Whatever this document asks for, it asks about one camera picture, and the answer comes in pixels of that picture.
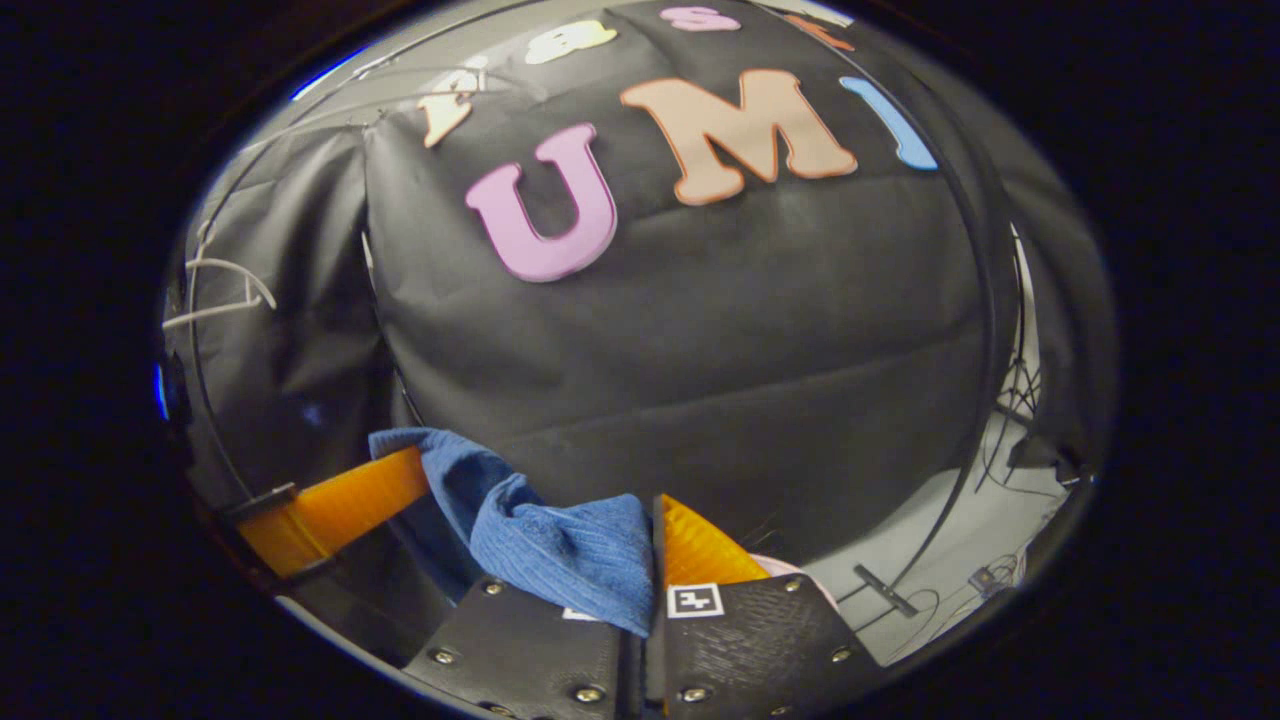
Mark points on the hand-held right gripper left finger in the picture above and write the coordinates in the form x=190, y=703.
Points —
x=520, y=660

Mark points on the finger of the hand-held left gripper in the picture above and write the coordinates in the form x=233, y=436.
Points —
x=340, y=510

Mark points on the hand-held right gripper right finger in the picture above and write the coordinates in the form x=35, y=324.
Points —
x=760, y=640

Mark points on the black clothes rack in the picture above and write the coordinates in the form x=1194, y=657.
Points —
x=885, y=590

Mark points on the white clothes hanger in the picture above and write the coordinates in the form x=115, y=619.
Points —
x=235, y=268

